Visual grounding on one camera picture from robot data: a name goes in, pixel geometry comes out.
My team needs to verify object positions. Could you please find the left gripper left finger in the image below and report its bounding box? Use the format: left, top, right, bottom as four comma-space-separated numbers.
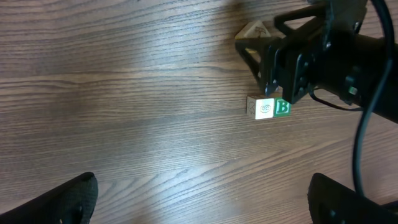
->
1, 172, 98, 223

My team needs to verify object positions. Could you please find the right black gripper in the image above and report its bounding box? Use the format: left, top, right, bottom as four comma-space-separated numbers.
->
235, 2, 353, 104

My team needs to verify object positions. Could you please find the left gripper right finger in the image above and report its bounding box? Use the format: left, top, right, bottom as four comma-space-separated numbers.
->
307, 173, 397, 224

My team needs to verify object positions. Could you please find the natural block letter X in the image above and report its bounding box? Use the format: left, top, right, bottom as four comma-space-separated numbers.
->
234, 20, 271, 40

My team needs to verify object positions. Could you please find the green block letter B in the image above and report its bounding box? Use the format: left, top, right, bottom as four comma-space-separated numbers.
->
274, 98, 291, 118

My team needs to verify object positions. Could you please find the natural block swirl picture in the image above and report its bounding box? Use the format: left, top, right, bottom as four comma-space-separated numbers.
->
246, 96, 275, 120

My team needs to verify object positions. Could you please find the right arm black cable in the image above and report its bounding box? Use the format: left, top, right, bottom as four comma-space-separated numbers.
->
308, 0, 398, 197

